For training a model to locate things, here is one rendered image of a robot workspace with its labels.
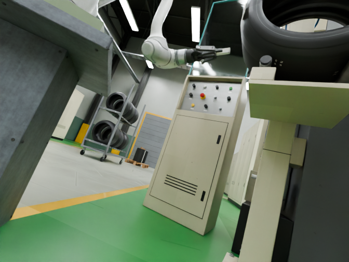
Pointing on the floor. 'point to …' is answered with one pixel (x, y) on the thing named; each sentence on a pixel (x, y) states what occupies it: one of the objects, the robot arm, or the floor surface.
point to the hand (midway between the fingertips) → (223, 51)
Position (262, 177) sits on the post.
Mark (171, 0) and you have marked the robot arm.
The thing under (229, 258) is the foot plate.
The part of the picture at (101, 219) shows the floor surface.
